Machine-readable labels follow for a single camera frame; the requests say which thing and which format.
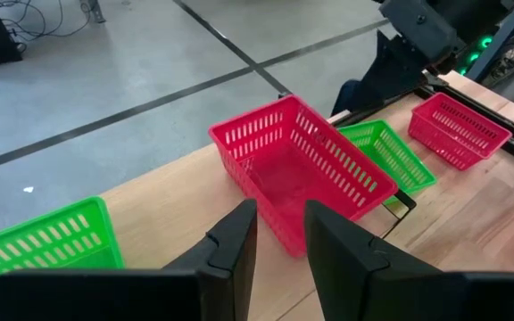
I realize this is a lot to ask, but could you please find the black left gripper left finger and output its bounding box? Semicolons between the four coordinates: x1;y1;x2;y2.
0;198;259;321

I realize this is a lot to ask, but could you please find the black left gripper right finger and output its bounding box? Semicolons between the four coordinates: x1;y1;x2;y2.
303;199;514;321

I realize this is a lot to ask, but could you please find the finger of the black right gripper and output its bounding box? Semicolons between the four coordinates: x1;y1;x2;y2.
357;30;428;111

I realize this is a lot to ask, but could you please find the green plastic slotted basket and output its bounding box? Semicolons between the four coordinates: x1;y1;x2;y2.
336;119;438;206
0;195;126;298

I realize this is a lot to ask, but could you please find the red plastic slotted basket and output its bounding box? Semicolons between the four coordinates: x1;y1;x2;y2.
407;92;513;172
207;93;400;259

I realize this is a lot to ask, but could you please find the blue rounded object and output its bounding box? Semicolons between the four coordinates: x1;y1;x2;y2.
330;78;361;117

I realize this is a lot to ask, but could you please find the grey metal stand foot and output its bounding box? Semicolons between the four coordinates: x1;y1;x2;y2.
79;0;107;25

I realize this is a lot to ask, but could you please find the blue metal frame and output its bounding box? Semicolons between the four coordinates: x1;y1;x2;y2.
464;6;514;84

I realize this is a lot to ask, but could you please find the black floor cable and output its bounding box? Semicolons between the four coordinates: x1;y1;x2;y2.
0;0;94;53

